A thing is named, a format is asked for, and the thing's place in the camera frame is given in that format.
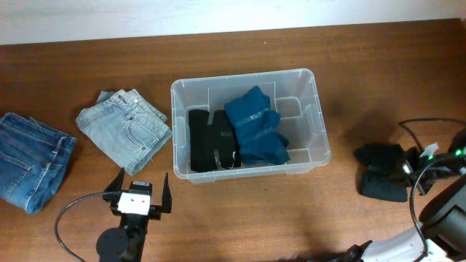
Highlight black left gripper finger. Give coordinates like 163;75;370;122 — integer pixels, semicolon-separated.
104;168;125;192
161;173;172;213

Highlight dark grey garment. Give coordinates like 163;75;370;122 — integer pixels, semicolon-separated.
353;143;408;202

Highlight black garment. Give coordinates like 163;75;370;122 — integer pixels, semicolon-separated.
189;109;241;172

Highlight blue garment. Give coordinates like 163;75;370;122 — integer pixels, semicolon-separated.
224;86;290;165

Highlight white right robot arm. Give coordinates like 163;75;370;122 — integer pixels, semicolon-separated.
338;131;465;262

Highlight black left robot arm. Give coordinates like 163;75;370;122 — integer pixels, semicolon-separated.
96;169;172;262

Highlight light blue folded jeans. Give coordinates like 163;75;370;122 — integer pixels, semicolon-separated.
76;89;172;175

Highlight dark blue folded jeans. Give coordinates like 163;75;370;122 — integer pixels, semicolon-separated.
1;112;76;214

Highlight clear plastic storage bin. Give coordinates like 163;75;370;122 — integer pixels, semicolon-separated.
171;68;331;183

